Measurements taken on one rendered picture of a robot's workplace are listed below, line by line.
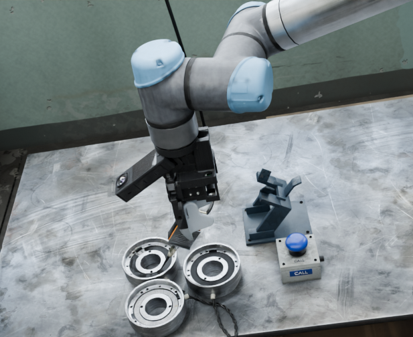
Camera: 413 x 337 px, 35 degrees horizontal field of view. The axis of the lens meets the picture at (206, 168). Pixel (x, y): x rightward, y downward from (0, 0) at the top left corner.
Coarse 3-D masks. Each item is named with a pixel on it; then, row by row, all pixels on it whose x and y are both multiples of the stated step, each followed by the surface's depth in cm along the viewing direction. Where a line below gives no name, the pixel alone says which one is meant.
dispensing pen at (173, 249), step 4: (200, 212) 111; (204, 212) 111; (176, 224) 113; (172, 228) 114; (168, 232) 116; (172, 232) 114; (168, 236) 115; (172, 248) 116; (176, 248) 116; (172, 252) 117; (168, 256) 118; (164, 264) 119
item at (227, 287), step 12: (192, 252) 122; (204, 252) 123; (228, 252) 122; (204, 264) 121; (216, 264) 121; (240, 264) 118; (204, 276) 118; (216, 276) 118; (240, 276) 118; (192, 288) 117; (204, 288) 115; (216, 288) 115; (228, 288) 116
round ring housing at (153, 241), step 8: (144, 240) 126; (152, 240) 126; (160, 240) 126; (168, 240) 125; (128, 248) 125; (136, 248) 126; (168, 248) 125; (128, 256) 125; (144, 256) 124; (152, 256) 125; (160, 256) 124; (176, 256) 121; (128, 264) 123; (136, 264) 123; (144, 264) 125; (160, 264) 122; (176, 264) 121; (128, 272) 120; (144, 272) 121; (152, 272) 121; (168, 272) 119; (176, 272) 122; (128, 280) 122; (136, 280) 119; (144, 280) 119
